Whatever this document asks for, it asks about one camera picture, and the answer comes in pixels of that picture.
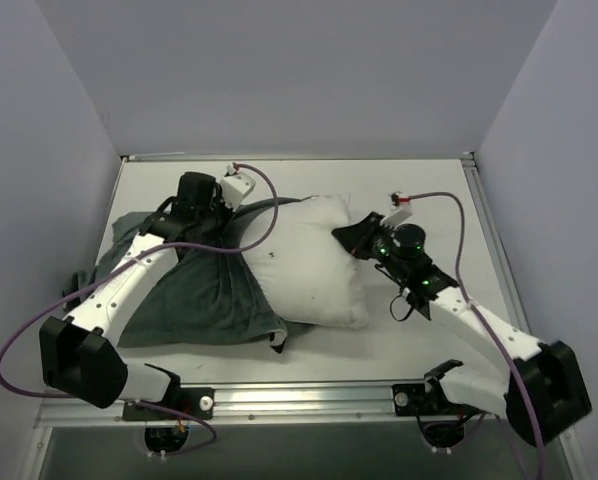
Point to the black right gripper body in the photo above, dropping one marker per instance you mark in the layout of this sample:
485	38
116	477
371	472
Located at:
369	238

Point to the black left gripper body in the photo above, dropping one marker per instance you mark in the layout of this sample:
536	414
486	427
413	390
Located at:
214	211

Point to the white pillow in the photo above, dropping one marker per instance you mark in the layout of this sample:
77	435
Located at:
304	273

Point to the dark green pillowcase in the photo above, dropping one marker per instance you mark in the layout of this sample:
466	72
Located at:
207	299

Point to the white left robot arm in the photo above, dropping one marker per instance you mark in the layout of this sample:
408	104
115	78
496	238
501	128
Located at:
79	353

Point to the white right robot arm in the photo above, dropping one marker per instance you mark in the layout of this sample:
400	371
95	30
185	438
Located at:
537	387

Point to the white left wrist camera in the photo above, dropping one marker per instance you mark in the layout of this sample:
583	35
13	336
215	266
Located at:
235	187

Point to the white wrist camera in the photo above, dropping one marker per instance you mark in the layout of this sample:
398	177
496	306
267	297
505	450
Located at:
400	211
235	187

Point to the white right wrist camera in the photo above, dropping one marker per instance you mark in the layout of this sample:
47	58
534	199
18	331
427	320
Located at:
400	211

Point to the aluminium right side rail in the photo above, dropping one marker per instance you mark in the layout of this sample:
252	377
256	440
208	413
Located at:
494	244

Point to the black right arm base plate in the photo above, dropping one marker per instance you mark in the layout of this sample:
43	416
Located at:
414	399

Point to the aluminium front frame rail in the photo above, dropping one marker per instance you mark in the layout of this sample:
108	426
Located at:
293	403

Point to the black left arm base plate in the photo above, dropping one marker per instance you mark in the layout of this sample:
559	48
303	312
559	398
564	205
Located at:
197	402

